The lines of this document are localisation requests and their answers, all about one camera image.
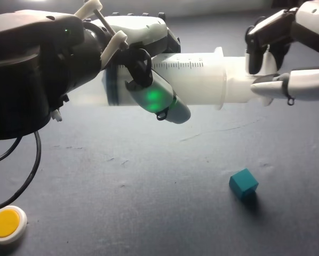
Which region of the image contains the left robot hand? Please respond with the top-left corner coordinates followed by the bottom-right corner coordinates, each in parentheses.
top-left (91, 12), bottom-right (192, 125)

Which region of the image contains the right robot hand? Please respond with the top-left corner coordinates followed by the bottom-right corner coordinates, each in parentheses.
top-left (244, 0), bottom-right (319, 107)

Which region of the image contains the large translucent white syringe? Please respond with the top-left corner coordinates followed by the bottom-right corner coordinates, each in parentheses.
top-left (68, 46), bottom-right (280, 111)

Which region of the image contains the teal cube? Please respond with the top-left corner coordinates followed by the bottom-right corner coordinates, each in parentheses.
top-left (228, 168), bottom-right (260, 201)

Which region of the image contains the grey table cloth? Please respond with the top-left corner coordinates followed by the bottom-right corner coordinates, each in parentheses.
top-left (0, 14), bottom-right (319, 256)

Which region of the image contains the yellow button on white base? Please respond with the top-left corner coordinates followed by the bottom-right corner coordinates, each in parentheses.
top-left (0, 205), bottom-right (28, 245)

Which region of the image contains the black cable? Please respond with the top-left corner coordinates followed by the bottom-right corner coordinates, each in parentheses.
top-left (0, 130), bottom-right (42, 213)

